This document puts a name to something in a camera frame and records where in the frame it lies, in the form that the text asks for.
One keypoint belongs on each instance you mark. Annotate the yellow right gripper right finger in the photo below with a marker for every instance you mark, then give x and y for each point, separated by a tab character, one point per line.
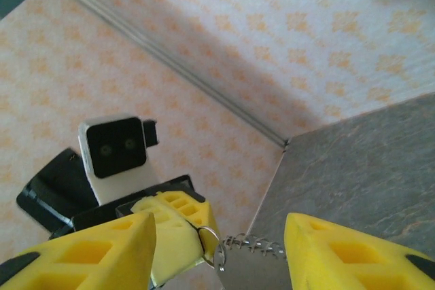
340	263

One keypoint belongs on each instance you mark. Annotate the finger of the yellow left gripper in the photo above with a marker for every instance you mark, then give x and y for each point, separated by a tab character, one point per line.
204	215
173	246

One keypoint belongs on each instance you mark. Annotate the aluminium frame post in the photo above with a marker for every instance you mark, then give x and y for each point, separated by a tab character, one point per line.
170	62

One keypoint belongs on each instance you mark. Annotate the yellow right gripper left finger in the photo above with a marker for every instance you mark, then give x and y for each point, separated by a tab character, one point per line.
85	256

